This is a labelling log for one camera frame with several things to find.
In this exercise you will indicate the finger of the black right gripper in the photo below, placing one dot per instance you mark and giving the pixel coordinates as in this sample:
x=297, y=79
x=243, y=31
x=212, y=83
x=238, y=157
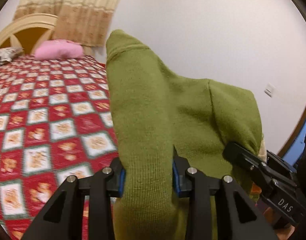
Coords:
x=242, y=158

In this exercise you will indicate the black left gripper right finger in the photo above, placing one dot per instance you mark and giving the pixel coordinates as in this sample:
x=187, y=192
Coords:
x=210, y=207

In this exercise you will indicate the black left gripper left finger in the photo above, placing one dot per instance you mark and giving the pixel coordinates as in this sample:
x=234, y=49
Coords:
x=80, y=203

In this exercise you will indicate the green orange striped knit sweater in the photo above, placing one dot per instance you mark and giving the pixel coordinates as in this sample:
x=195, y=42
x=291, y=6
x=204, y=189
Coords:
x=155, y=113

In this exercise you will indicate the person's right hand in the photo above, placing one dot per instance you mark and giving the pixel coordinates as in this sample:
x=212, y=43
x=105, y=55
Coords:
x=282, y=228

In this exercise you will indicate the red teddy bear patchwork bedspread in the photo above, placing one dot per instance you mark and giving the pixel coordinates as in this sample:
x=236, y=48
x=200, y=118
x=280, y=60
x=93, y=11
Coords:
x=55, y=121

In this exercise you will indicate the pink pillow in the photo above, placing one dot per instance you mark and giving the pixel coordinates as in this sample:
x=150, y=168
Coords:
x=58, y=49

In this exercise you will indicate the grey white patterned pillow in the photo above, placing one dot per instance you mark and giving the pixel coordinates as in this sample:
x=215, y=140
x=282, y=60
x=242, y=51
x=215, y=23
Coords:
x=8, y=54

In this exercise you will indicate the cream wooden headboard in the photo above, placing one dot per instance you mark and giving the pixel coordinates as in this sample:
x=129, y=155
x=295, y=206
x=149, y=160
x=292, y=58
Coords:
x=28, y=32

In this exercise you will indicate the beige patterned window curtain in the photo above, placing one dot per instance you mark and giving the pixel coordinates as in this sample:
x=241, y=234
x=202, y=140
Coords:
x=82, y=21

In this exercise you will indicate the white wall socket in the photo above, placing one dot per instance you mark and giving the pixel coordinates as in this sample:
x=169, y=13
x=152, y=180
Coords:
x=269, y=90

